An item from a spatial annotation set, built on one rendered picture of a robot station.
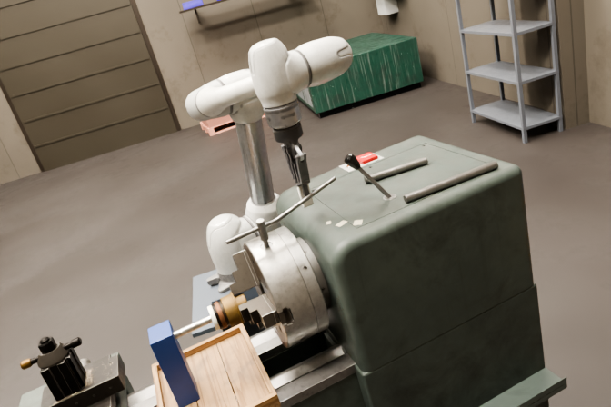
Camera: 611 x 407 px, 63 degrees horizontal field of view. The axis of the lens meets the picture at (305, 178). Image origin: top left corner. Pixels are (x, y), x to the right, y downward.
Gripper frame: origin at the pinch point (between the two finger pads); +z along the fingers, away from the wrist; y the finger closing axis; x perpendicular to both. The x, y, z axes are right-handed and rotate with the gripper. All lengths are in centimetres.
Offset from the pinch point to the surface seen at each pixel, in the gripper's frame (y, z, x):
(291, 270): 10.2, 13.8, -11.9
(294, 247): 5.8, 10.6, -8.5
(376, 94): -524, 130, 297
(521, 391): 25, 78, 43
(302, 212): -6.6, 7.9, -0.3
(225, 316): 2.2, 23.7, -31.2
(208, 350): -16, 45, -39
